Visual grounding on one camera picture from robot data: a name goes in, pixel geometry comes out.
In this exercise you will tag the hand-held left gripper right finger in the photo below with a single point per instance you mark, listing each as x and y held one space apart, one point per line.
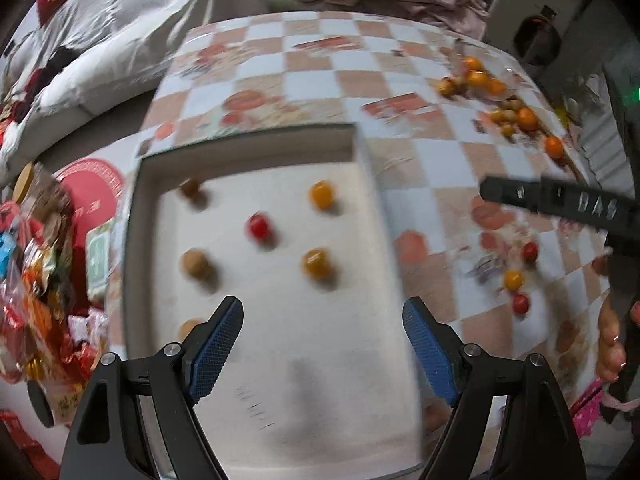
430 355

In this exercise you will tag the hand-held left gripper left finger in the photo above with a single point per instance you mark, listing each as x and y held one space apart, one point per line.
217 355

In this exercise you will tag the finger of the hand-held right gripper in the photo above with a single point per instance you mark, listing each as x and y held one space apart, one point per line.
550 200

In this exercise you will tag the brown longan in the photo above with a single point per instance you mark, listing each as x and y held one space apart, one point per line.
190 188
196 263
511 114
189 329

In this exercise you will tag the white box with dark rim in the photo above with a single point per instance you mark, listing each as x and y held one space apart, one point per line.
300 360

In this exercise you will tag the yellow cherry tomato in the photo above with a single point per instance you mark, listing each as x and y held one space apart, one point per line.
321 195
316 263
513 279
496 116
507 130

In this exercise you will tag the large orange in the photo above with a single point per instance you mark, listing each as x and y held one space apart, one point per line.
554 146
526 118

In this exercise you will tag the small mandarin orange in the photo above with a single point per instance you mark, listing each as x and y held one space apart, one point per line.
472 64
477 79
496 86
447 86

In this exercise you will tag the clear glass bowl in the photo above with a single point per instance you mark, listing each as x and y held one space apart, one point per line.
507 77

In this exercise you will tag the green white box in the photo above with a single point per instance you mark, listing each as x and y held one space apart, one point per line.
97 260

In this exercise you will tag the white appliance with round window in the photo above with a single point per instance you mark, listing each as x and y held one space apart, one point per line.
537 40

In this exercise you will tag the pink patterned clothing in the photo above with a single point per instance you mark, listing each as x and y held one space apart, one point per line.
587 415

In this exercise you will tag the pile of colourful snack packets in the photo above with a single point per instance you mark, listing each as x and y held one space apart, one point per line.
35 310

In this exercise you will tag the checkered tablecloth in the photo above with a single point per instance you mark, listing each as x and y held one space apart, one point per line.
400 85

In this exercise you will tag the red packet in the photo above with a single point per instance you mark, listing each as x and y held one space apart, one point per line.
25 442

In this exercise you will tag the yellow jar lid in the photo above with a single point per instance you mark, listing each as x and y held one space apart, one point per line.
22 182

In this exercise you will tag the grey white bedding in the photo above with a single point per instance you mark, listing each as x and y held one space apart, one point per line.
125 20

